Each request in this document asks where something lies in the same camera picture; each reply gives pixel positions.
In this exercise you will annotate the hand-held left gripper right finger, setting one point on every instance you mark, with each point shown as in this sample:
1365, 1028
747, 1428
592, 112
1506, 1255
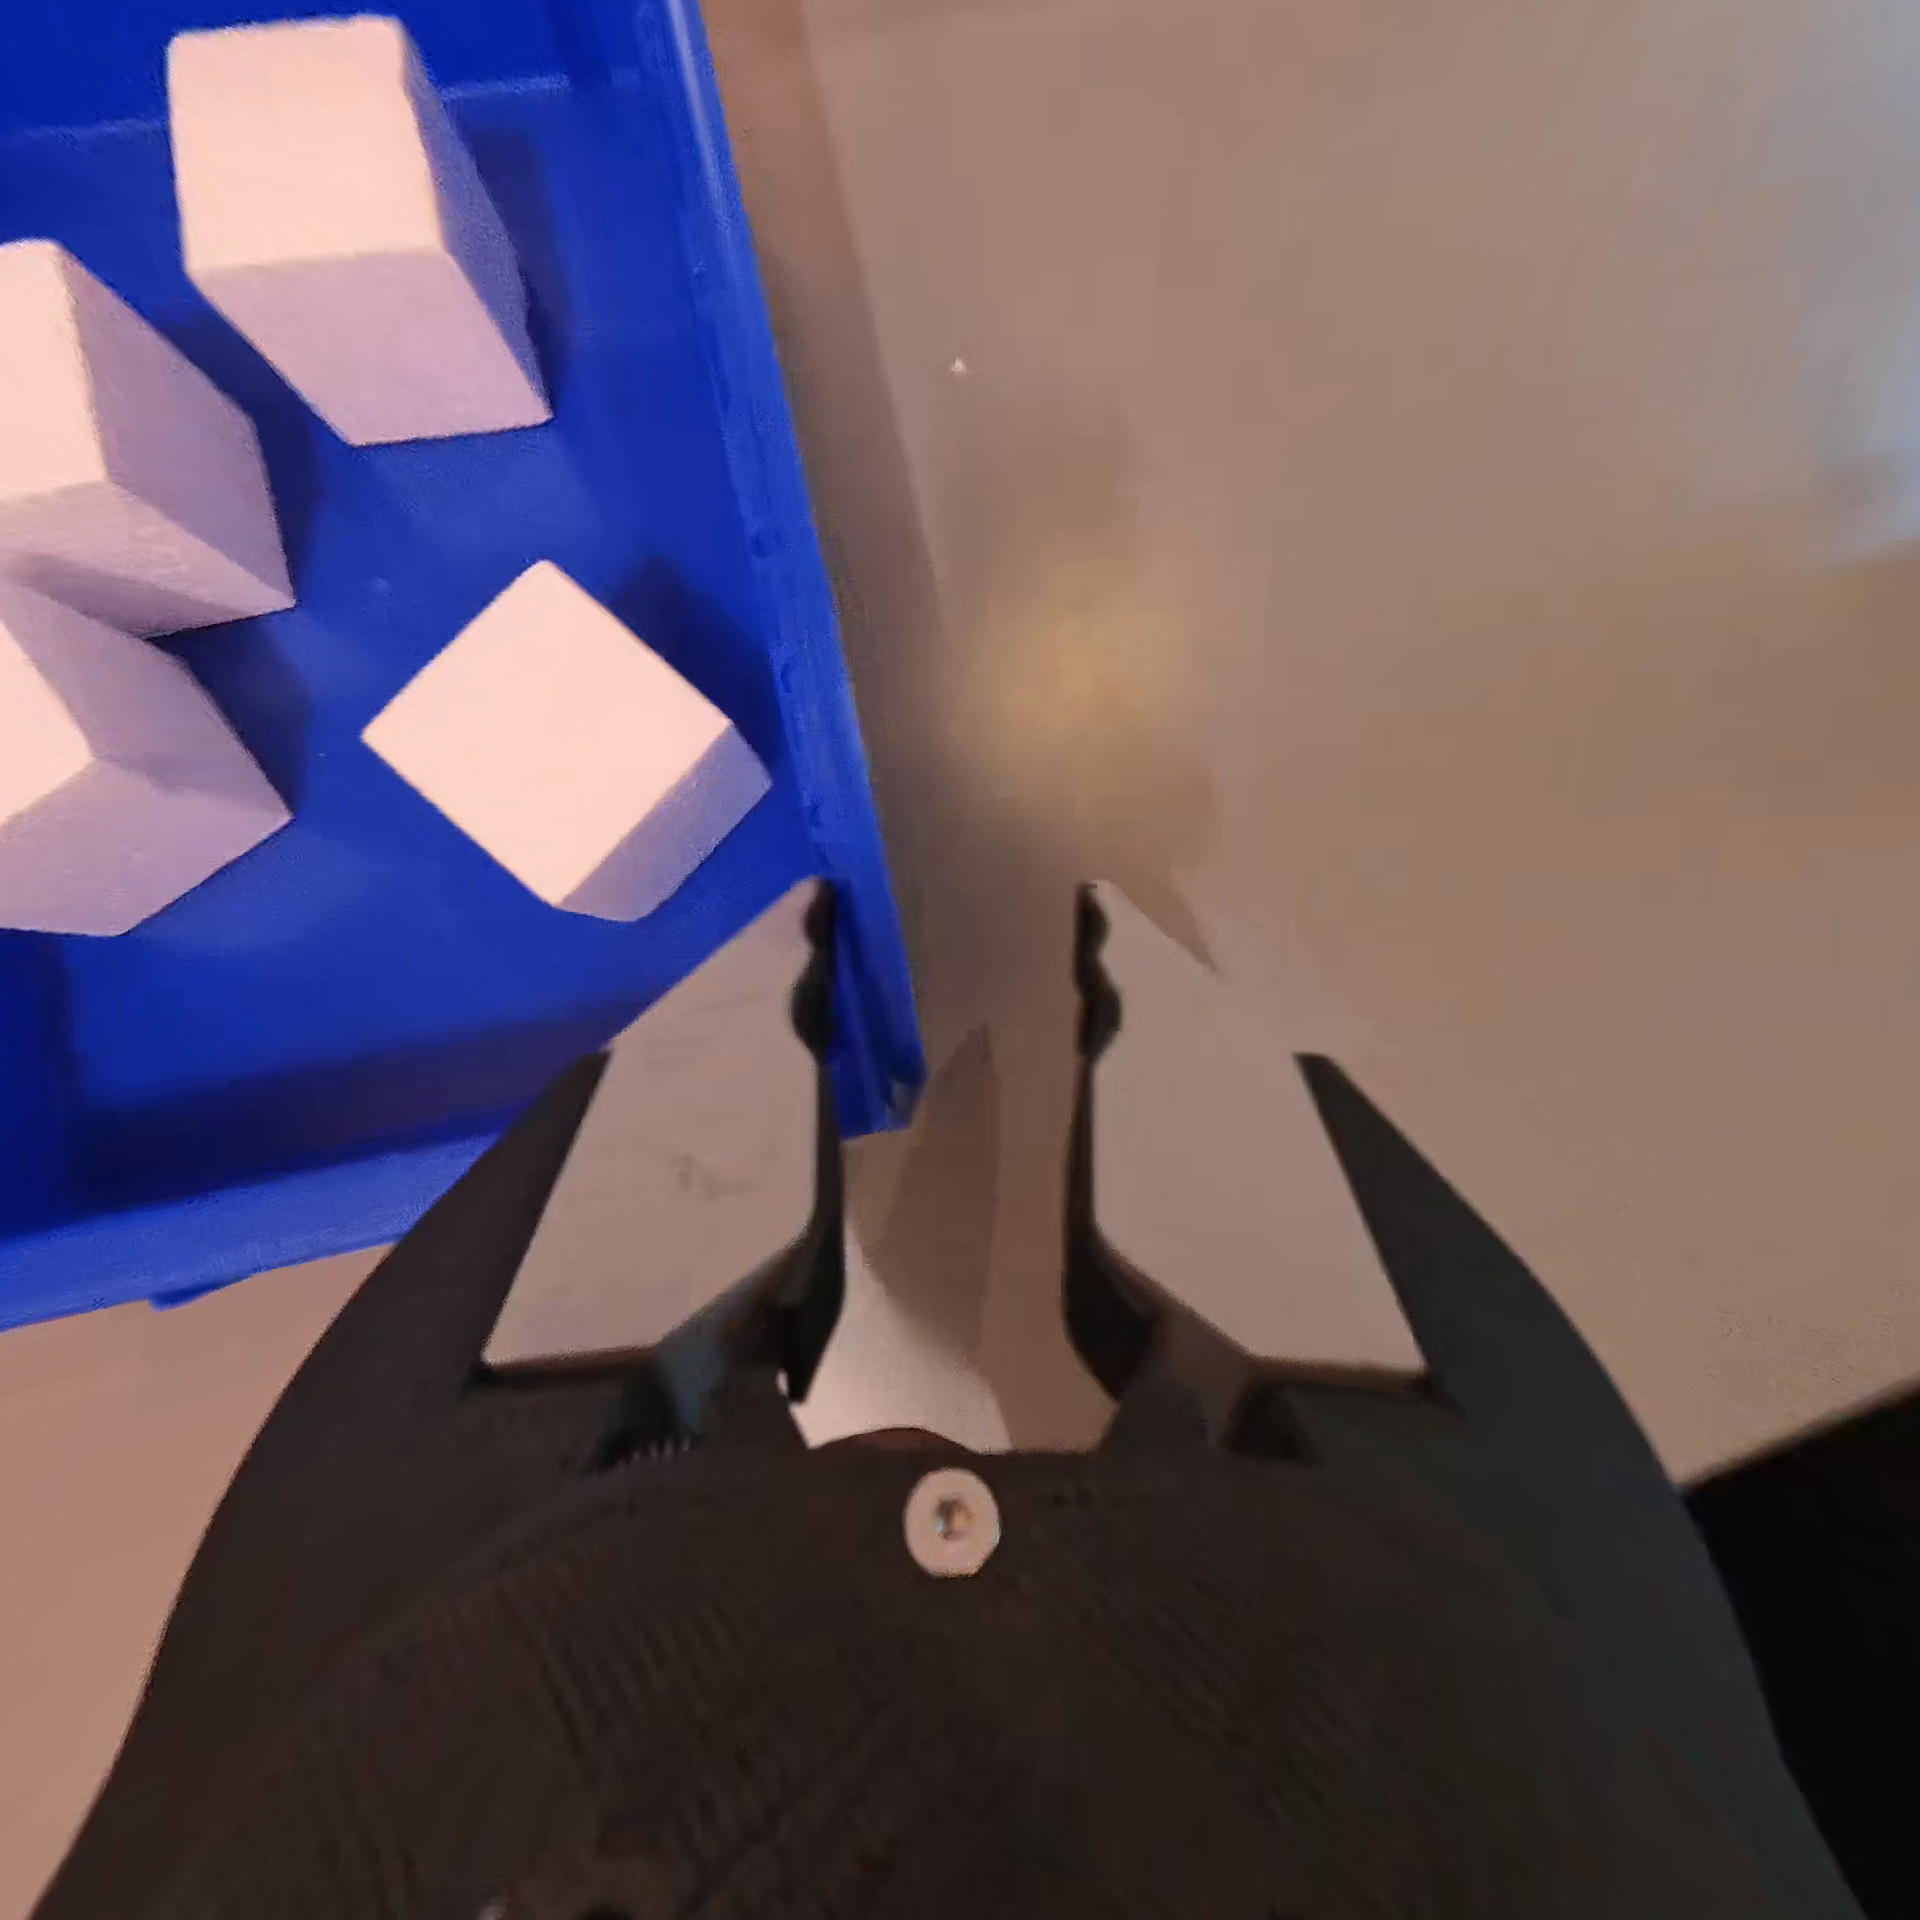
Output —
1230, 1231

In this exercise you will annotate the white foam cube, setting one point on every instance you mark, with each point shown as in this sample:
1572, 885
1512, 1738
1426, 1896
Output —
556, 722
329, 196
106, 781
118, 435

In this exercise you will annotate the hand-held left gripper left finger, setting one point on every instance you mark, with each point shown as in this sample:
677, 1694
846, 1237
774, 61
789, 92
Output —
674, 1202

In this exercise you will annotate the blue plastic bin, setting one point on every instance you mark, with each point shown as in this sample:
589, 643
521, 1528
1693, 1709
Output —
451, 974

